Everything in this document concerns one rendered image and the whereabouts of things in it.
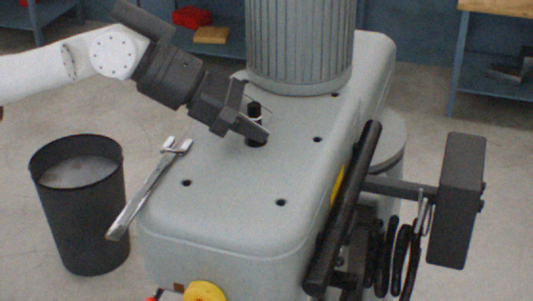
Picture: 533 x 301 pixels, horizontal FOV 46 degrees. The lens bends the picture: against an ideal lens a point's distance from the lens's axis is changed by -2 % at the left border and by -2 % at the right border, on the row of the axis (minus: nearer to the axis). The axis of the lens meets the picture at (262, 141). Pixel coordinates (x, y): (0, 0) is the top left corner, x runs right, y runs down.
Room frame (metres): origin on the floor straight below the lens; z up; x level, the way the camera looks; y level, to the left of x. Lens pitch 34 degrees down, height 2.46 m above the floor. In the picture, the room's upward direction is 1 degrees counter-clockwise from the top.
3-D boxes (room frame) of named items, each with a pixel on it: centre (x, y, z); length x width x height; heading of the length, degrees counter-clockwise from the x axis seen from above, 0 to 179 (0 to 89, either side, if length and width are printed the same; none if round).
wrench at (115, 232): (0.75, 0.16, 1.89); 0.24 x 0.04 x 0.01; 163
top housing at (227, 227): (0.88, 0.01, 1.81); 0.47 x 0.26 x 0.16; 161
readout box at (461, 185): (1.03, -0.41, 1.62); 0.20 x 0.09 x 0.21; 161
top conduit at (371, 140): (0.85, -0.14, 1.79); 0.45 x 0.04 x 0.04; 161
